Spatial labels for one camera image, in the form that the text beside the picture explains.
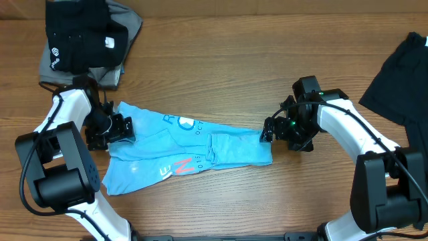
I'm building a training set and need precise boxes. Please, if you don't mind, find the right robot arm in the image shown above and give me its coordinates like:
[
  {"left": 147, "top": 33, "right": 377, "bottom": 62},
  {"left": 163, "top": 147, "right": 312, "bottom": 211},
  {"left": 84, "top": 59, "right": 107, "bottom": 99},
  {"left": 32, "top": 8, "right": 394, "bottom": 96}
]
[{"left": 260, "top": 76, "right": 427, "bottom": 241}]

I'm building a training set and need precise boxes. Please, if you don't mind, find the grey folded garment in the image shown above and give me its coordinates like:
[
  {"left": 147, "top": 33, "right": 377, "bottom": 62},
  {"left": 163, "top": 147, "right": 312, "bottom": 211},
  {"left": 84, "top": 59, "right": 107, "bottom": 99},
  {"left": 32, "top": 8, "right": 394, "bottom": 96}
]
[{"left": 39, "top": 1, "right": 144, "bottom": 90}]

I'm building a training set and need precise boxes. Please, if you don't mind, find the black folded garment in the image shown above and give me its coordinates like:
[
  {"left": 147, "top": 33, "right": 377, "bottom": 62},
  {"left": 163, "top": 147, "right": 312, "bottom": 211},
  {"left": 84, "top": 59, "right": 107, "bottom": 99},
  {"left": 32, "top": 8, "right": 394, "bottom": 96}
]
[{"left": 45, "top": 0, "right": 128, "bottom": 74}]

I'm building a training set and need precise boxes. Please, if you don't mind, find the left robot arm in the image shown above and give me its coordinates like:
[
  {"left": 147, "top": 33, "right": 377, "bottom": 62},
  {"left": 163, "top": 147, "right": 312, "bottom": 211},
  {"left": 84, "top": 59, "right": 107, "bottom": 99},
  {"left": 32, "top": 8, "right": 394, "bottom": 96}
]
[{"left": 15, "top": 76, "right": 141, "bottom": 240}]

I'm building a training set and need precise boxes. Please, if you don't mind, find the light blue t-shirt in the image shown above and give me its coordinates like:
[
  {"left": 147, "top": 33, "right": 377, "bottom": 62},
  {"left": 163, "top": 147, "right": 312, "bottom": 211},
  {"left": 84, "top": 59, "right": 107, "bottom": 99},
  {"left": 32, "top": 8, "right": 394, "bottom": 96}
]
[{"left": 102, "top": 102, "right": 273, "bottom": 195}]

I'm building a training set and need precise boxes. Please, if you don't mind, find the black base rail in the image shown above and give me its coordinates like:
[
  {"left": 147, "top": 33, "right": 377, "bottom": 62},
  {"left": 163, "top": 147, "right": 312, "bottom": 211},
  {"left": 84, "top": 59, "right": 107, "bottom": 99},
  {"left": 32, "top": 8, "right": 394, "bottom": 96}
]
[{"left": 136, "top": 232, "right": 324, "bottom": 241}]

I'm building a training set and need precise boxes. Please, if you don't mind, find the black garment at right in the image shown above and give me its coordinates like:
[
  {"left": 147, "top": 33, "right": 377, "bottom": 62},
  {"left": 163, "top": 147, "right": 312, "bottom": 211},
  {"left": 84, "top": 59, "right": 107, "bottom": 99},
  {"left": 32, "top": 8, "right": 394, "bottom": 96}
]
[{"left": 359, "top": 32, "right": 427, "bottom": 157}]

